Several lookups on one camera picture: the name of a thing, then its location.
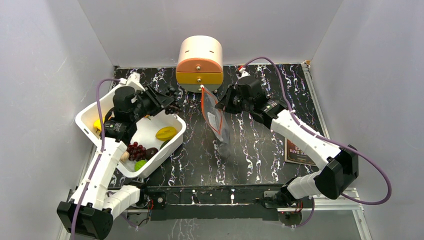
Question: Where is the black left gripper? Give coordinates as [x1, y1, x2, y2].
[131, 85, 175, 122]

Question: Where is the black grape bunch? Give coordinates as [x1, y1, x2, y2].
[165, 86, 181, 115]

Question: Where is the clear zip top bag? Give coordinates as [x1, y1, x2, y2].
[200, 84, 231, 159]

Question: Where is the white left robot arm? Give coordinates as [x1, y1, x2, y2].
[56, 83, 179, 240]

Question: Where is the yellow star fruit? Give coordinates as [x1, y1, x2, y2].
[155, 126, 178, 142]

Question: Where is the white plastic bin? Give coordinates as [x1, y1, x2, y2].
[75, 78, 187, 178]

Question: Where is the green avocado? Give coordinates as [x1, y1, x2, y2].
[160, 139, 171, 150]

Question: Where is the pastel mini drawer cabinet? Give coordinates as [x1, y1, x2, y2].
[176, 35, 224, 93]

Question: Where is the dark purple fig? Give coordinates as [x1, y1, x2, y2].
[145, 147, 159, 161]

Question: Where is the red grape bunch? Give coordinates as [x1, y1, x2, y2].
[126, 141, 147, 162]

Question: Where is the white garlic bulb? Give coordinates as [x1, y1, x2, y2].
[119, 151, 130, 163]

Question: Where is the bright green lime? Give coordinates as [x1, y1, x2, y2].
[134, 159, 148, 172]

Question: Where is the yellow bell pepper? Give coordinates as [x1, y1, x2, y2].
[93, 119, 102, 133]

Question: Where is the brown book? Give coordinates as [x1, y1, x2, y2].
[284, 138, 316, 167]

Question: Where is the black metal base frame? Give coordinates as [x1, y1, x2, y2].
[125, 184, 313, 224]

